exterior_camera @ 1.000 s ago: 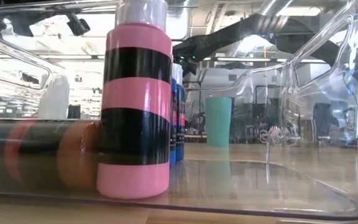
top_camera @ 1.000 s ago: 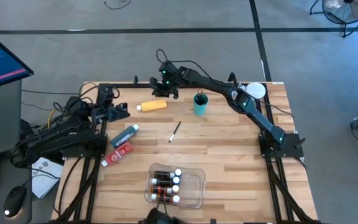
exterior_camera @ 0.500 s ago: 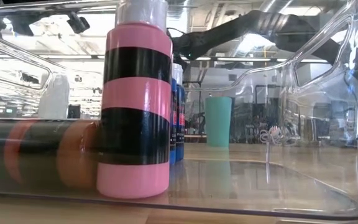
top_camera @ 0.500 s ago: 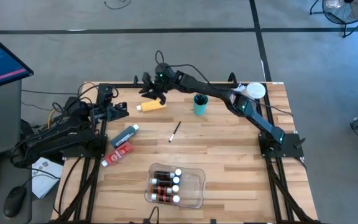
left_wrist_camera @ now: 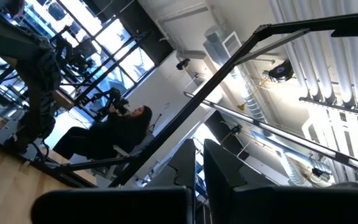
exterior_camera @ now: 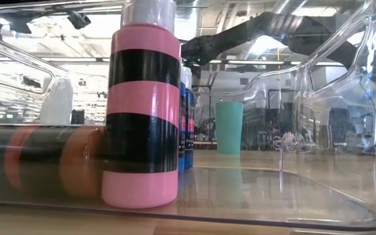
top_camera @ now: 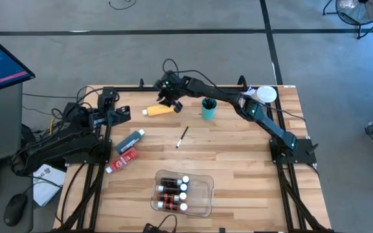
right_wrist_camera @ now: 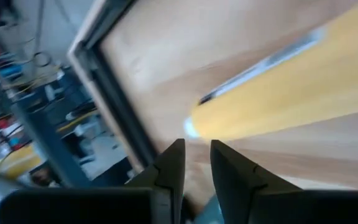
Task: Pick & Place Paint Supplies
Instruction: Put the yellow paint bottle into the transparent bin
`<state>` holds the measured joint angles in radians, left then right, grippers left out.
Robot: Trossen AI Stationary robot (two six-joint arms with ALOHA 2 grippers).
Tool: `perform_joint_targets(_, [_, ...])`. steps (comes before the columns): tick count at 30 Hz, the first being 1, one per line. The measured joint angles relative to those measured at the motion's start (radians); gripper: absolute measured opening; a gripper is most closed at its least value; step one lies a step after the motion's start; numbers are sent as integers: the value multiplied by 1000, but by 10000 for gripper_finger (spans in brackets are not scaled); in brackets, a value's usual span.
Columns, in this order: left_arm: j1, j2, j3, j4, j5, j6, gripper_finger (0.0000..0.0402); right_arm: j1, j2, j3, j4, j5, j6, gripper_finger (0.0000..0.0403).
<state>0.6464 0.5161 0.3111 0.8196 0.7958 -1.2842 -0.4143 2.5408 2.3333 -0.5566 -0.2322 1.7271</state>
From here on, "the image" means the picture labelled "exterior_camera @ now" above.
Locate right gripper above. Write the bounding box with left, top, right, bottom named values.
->
left=180, top=34, right=223, bottom=68

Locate pink paint bottle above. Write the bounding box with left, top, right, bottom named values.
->
left=101, top=0, right=182, bottom=210

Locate dark blue paint bottle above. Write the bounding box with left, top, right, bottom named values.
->
left=180, top=65, right=196, bottom=170

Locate orange paint bottle black label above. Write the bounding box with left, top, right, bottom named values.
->
left=0, top=125, right=108, bottom=200

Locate clear plastic bin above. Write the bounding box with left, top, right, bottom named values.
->
left=0, top=0, right=376, bottom=232

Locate white pillar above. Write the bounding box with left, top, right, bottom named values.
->
left=40, top=77, right=74, bottom=125

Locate teal plastic cup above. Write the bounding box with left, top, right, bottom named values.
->
left=214, top=101, right=245, bottom=155

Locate silver ventilation duct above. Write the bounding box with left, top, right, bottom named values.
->
left=174, top=0, right=205, bottom=40
left=271, top=0, right=306, bottom=16

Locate black wall panel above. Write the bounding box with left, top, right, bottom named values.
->
left=70, top=109, right=86, bottom=125

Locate white cable bundle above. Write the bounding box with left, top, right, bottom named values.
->
left=272, top=132, right=309, bottom=153

